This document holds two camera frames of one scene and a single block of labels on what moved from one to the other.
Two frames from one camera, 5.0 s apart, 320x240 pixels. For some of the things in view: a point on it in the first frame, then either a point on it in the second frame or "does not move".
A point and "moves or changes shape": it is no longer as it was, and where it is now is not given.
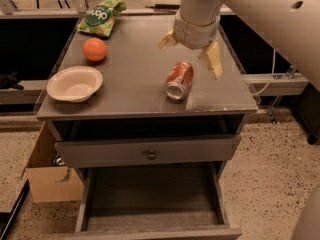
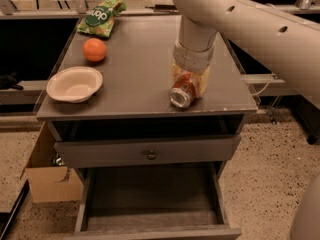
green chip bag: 99,18 does not move
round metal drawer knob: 152,155 does not move
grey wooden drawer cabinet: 151,128 does not move
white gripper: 194,34 -> 192,59
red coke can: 179,80 moves or changes shape
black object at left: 8,81 does not move
